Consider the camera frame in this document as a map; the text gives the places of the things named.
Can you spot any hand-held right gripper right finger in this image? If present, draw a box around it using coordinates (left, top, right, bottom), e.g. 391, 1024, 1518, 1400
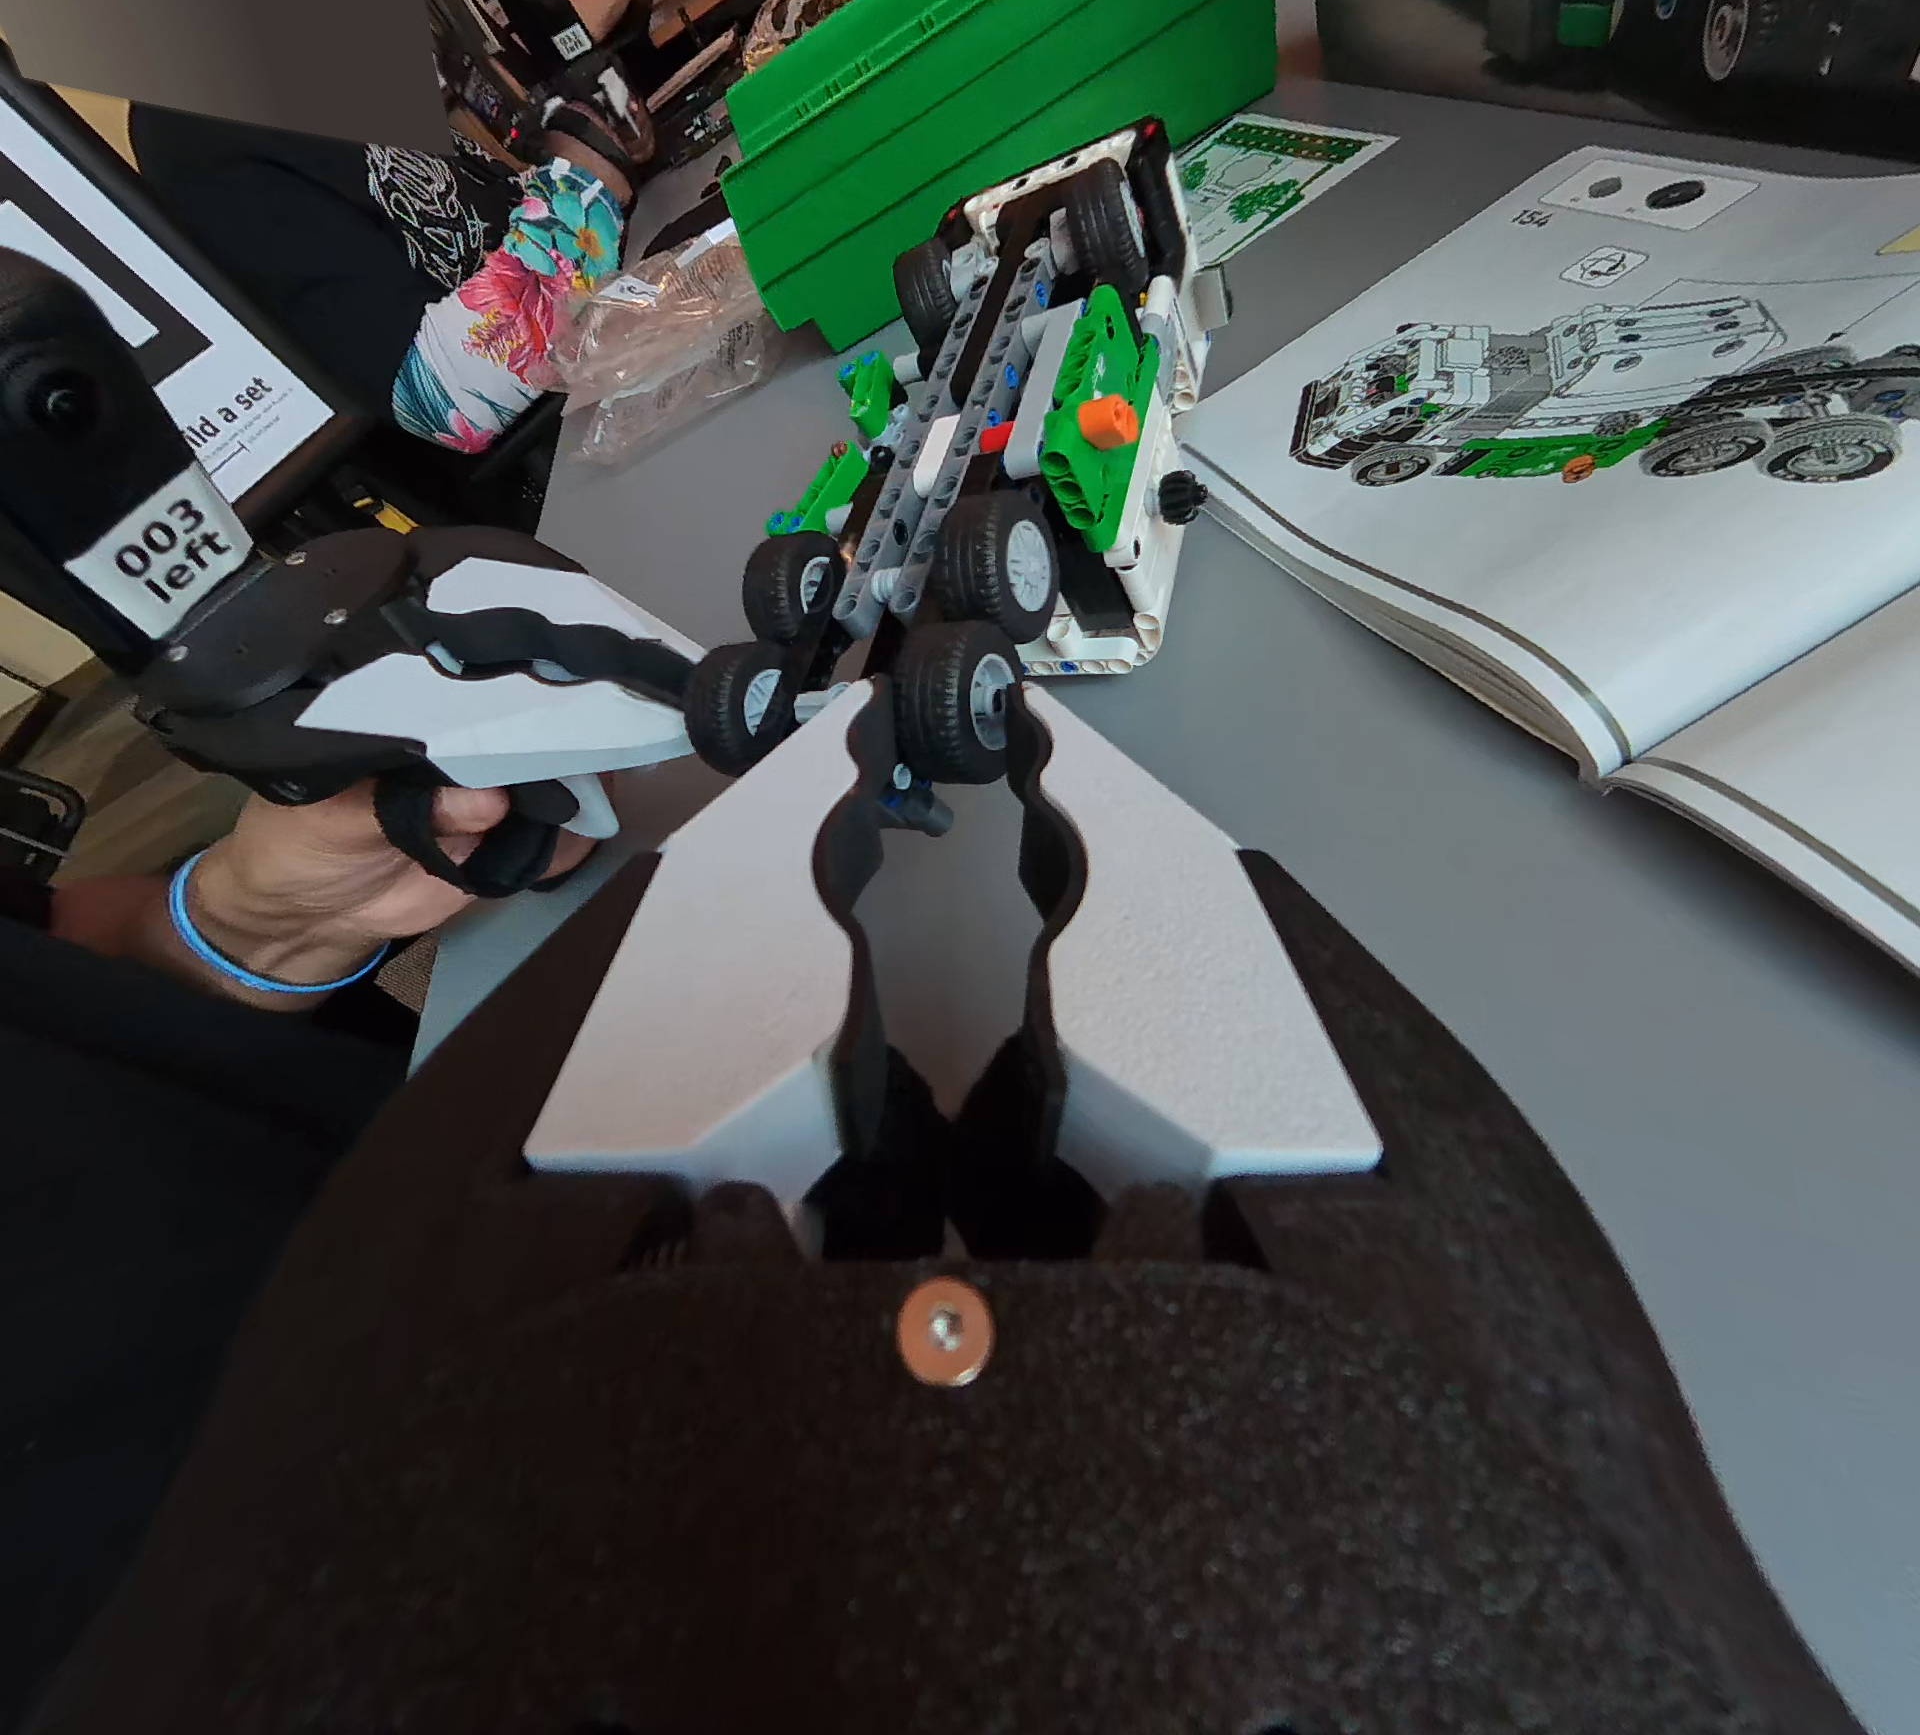
952, 681, 1387, 1256

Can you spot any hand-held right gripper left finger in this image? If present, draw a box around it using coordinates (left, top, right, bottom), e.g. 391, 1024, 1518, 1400
522, 677, 950, 1258

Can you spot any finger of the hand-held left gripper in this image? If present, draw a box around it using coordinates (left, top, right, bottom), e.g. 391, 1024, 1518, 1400
382, 557, 708, 717
295, 647, 702, 791

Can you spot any green white lego truck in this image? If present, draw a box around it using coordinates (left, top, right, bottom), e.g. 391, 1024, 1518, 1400
686, 115, 1237, 839

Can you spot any person's left forearm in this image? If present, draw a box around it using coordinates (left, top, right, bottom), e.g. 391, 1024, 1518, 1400
45, 865, 204, 1008

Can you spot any lego instruction booklet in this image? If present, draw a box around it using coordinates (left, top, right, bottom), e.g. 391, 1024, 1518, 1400
1185, 145, 1920, 975

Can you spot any person's left hand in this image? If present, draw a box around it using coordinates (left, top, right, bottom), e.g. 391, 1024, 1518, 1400
202, 781, 521, 971

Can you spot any clear plastic bag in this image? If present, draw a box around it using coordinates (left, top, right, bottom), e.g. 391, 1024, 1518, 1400
577, 317, 787, 465
571, 235, 775, 393

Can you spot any blue wristband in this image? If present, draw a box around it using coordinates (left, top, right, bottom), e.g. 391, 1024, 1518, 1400
168, 847, 397, 995

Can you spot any person's black clothing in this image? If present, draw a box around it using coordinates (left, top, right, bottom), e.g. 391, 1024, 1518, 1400
0, 917, 438, 1720

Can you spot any green plastic bin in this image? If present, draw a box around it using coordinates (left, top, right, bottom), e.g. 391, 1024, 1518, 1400
720, 0, 1281, 353

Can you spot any green white sticker sheet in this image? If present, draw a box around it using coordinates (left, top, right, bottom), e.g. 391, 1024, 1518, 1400
1171, 111, 1400, 263

